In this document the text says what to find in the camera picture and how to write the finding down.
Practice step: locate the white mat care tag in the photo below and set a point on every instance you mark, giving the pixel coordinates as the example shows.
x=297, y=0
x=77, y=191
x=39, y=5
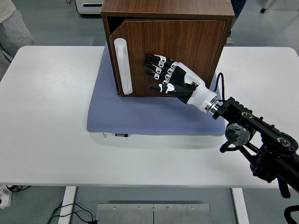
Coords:
x=107, y=135

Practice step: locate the person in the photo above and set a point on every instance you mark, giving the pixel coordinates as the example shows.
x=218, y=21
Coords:
x=11, y=30

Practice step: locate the black caster wheel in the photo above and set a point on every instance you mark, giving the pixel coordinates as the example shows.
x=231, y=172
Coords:
x=263, y=10

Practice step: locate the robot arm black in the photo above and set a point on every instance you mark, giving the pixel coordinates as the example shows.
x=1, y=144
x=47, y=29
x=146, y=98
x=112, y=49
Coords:
x=261, y=133

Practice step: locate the blue-grey textured mat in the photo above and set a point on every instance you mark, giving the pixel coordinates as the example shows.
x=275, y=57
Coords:
x=144, y=116

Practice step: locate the brown wooden cabinet body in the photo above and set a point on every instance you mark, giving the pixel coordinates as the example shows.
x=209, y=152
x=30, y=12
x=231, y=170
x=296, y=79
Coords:
x=168, y=8

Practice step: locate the grey metal plate with screws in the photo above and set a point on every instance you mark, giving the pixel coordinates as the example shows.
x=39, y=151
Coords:
x=126, y=214
x=182, y=213

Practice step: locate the white appliance with slot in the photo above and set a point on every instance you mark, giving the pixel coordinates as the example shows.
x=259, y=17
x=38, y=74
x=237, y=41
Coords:
x=91, y=5

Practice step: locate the black mat label tag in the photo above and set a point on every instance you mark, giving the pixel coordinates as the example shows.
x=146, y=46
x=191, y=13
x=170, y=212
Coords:
x=122, y=135

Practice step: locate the brown wooden cabinet door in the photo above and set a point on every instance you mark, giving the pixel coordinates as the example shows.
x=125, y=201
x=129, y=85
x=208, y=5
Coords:
x=177, y=39

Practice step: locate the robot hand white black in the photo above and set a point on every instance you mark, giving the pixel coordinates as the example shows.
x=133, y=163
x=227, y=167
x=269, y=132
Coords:
x=198, y=93

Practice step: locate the white power box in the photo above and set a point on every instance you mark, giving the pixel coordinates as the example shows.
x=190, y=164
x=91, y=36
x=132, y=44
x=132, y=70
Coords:
x=5, y=198

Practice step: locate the white table leg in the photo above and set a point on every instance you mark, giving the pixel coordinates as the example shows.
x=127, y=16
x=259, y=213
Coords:
x=67, y=205
x=240, y=207

